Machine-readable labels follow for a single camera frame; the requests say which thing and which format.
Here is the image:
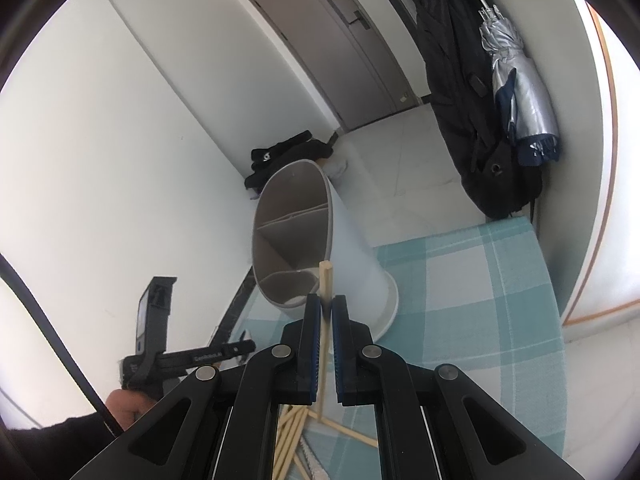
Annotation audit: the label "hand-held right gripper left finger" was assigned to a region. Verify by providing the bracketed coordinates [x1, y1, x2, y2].
[70, 293, 323, 480]

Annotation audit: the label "black cable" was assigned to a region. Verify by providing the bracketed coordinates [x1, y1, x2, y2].
[0, 253, 124, 439]

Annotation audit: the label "person's left forearm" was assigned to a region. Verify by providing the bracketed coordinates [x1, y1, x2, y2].
[4, 400, 120, 480]

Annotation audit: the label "grey door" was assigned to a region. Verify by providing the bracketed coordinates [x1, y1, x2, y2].
[242, 0, 417, 134]

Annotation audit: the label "black jacket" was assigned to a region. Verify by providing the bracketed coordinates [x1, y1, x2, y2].
[412, 0, 507, 196]

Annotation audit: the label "black clothes with white logo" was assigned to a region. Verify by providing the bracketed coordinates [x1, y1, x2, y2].
[243, 130, 335, 192]

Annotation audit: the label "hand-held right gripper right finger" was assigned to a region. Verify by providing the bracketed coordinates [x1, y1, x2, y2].
[332, 294, 583, 480]

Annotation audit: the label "silver folded umbrella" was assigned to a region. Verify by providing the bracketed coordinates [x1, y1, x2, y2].
[444, 0, 562, 167]

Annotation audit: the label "black backpack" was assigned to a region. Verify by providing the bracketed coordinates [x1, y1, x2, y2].
[459, 136, 544, 221]

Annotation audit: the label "teal plaid tablecloth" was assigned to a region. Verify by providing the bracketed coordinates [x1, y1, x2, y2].
[215, 217, 569, 480]

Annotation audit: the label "person's left hand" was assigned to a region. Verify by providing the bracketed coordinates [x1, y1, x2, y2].
[105, 386, 157, 432]

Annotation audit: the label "white utensil holder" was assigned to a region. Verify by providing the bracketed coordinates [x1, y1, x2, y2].
[249, 159, 400, 341]

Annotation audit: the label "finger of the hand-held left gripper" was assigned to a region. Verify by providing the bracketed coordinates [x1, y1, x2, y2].
[167, 338, 257, 375]

